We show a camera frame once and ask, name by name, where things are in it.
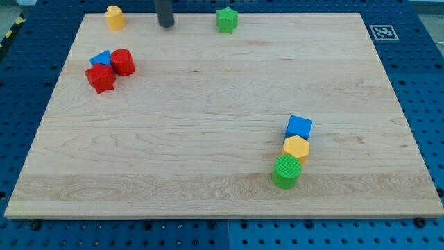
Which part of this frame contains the red cylinder block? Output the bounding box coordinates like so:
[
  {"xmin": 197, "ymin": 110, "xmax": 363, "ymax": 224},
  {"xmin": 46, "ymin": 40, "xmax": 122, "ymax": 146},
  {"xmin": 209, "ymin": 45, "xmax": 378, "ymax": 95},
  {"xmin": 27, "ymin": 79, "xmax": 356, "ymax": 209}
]
[{"xmin": 110, "ymin": 49, "xmax": 135, "ymax": 76}]

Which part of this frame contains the white fiducial marker tag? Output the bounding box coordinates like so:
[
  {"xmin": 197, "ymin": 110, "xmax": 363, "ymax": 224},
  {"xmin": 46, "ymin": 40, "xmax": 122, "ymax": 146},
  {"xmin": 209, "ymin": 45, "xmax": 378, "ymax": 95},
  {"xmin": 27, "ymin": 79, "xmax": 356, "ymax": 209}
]
[{"xmin": 370, "ymin": 24, "xmax": 399, "ymax": 41}]

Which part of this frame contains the green star block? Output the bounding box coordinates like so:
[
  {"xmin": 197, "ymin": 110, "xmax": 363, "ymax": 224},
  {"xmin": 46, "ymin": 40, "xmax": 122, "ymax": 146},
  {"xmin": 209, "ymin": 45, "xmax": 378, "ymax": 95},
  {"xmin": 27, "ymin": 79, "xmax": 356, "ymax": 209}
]
[{"xmin": 216, "ymin": 7, "xmax": 239, "ymax": 34}]

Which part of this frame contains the green cylinder block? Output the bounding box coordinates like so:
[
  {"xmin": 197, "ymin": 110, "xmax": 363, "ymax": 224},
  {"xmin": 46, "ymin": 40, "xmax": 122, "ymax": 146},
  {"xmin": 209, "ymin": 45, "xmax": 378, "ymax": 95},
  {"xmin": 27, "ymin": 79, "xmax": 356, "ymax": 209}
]
[{"xmin": 271, "ymin": 155, "xmax": 302, "ymax": 190}]

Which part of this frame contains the light wooden board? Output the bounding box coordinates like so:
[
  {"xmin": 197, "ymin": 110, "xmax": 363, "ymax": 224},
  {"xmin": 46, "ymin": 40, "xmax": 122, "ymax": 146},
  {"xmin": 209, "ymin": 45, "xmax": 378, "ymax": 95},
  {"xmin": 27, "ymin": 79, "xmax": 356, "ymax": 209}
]
[{"xmin": 5, "ymin": 13, "xmax": 443, "ymax": 220}]

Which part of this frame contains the yellow hexagon block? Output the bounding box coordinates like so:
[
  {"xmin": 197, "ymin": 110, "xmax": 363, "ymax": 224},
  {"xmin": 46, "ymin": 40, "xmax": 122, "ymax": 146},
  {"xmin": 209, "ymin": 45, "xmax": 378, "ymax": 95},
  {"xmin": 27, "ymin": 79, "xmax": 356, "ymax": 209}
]
[{"xmin": 282, "ymin": 135, "xmax": 310, "ymax": 165}]

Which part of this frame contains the red star block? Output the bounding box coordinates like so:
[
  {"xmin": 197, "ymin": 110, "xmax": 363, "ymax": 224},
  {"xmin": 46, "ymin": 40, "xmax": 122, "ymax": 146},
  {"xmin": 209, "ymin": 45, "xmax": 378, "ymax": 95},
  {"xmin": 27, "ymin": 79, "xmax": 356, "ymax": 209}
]
[{"xmin": 85, "ymin": 63, "xmax": 116, "ymax": 94}]

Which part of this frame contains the yellow heart block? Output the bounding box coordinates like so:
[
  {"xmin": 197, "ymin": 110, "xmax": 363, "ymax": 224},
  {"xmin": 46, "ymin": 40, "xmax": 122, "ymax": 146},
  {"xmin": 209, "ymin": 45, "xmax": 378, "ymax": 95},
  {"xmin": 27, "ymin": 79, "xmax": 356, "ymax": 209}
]
[{"xmin": 105, "ymin": 6, "xmax": 126, "ymax": 31}]

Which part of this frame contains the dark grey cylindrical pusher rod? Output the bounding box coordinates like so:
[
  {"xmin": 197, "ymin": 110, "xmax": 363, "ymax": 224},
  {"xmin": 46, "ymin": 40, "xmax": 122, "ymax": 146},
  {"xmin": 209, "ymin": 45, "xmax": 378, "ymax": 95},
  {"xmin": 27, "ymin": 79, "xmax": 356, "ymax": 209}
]
[{"xmin": 153, "ymin": 0, "xmax": 175, "ymax": 28}]

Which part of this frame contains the blue triangle block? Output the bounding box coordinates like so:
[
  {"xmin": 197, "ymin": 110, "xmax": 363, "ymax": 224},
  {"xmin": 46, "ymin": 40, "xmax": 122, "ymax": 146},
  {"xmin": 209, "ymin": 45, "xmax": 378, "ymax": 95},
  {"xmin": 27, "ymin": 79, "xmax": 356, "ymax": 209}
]
[{"xmin": 89, "ymin": 50, "xmax": 111, "ymax": 66}]

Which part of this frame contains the blue cube block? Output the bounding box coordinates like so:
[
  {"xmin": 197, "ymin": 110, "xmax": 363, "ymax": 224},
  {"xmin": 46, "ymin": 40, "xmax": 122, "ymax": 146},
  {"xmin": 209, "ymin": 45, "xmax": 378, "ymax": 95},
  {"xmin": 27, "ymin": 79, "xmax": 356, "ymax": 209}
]
[{"xmin": 285, "ymin": 115, "xmax": 312, "ymax": 140}]

